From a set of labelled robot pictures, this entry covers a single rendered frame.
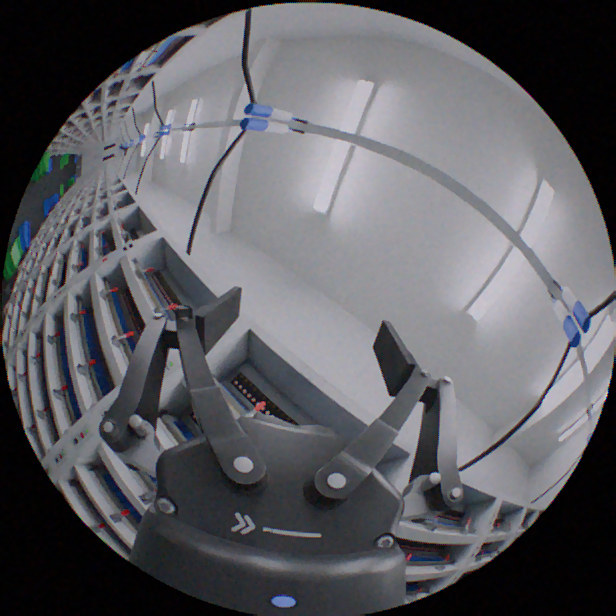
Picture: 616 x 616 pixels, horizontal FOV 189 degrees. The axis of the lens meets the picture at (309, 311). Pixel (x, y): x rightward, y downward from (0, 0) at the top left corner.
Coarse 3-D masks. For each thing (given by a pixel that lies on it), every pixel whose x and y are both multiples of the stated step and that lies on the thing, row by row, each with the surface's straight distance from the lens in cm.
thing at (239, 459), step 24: (192, 312) 14; (192, 336) 12; (192, 360) 10; (192, 384) 9; (216, 408) 8; (216, 432) 7; (240, 432) 7; (216, 456) 6; (240, 456) 6; (240, 480) 6
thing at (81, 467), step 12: (84, 468) 77; (96, 468) 77; (84, 480) 75; (96, 480) 77; (96, 492) 75; (96, 504) 74; (108, 504) 75; (108, 516) 72; (120, 528) 72; (132, 528) 74; (132, 540) 72
